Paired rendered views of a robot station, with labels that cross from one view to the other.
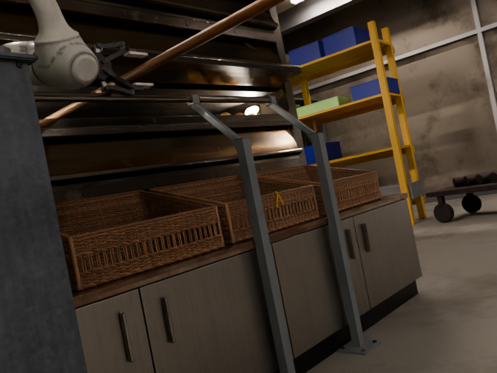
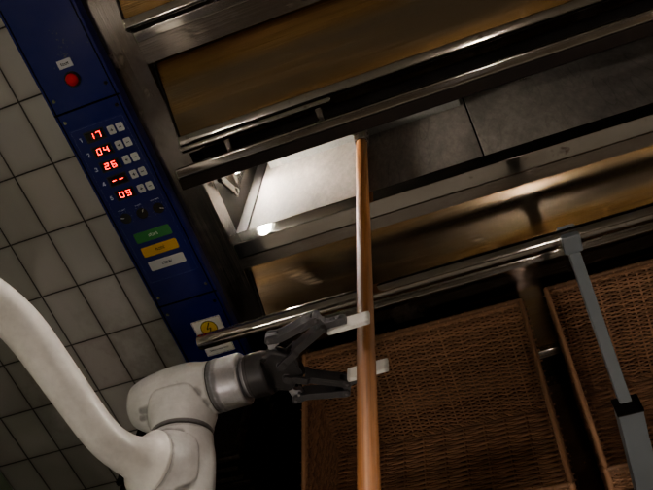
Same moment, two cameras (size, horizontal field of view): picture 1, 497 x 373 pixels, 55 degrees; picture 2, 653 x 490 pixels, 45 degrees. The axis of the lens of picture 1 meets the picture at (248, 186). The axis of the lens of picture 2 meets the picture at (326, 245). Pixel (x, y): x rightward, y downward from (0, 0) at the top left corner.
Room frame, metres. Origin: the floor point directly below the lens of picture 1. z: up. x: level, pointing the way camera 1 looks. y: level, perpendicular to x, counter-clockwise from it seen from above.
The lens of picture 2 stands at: (0.91, -0.67, 1.88)
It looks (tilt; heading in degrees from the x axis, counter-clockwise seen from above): 25 degrees down; 59
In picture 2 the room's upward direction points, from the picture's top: 22 degrees counter-clockwise
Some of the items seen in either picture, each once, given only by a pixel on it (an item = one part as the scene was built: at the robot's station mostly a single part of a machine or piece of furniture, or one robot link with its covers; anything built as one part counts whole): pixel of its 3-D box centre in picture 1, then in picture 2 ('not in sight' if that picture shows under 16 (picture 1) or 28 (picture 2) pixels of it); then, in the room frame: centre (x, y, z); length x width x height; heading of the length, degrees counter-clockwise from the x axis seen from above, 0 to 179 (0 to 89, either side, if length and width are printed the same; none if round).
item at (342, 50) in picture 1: (309, 141); not in sight; (6.56, -0.95, 1.27); 2.69 x 0.73 x 2.53; 51
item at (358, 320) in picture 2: (135, 55); (348, 323); (1.45, 0.26, 1.24); 0.07 x 0.03 x 0.01; 137
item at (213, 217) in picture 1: (116, 229); (429, 435); (1.66, 0.48, 0.72); 0.56 x 0.49 x 0.28; 135
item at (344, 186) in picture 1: (313, 186); not in sight; (2.54, -0.34, 0.72); 0.56 x 0.49 x 0.28; 138
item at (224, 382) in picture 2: not in sight; (233, 381); (1.29, 0.41, 1.19); 0.09 x 0.06 x 0.09; 47
